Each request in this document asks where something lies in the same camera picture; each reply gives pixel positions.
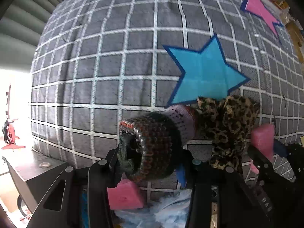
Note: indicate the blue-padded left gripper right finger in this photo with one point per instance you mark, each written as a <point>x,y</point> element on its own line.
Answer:
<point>218,194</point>

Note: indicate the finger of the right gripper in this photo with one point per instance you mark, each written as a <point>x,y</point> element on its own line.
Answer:
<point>269,189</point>
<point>294,155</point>

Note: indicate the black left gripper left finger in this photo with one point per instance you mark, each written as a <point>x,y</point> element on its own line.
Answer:
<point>102,175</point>

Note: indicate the pink sponge block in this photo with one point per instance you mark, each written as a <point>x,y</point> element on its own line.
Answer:
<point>125,196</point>
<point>262,138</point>

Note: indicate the light blue fluffy duster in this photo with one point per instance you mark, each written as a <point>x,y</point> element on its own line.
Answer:
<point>169,211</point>

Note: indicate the dark knitted beanie hat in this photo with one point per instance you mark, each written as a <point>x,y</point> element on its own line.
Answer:
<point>151,146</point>

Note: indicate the leopard print scarf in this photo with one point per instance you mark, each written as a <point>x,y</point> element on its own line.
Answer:
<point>228,123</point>

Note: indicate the white open storage box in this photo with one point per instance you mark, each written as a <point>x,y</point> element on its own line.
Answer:
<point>33,174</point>

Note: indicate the red plastic toy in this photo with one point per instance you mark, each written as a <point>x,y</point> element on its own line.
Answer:
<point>9,136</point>

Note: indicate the grey checked star cloth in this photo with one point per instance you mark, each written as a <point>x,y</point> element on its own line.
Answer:
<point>100,61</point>

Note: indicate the grey green curtain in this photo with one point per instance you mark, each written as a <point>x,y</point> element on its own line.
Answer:
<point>22,24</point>

